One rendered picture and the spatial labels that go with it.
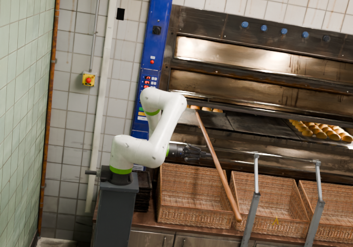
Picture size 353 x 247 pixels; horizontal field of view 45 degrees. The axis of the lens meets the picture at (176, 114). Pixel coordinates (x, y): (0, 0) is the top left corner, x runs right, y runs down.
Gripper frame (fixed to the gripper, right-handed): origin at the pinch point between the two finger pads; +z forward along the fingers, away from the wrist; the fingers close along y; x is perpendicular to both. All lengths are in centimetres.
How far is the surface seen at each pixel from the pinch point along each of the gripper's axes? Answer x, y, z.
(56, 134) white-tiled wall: -60, 23, -108
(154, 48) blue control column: -56, -57, -42
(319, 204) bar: 3, 26, 88
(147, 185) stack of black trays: -25, 41, -34
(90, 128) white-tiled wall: -59, 14, -83
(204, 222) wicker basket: -8, 57, 11
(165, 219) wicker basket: -8, 58, -18
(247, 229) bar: 3, 53, 40
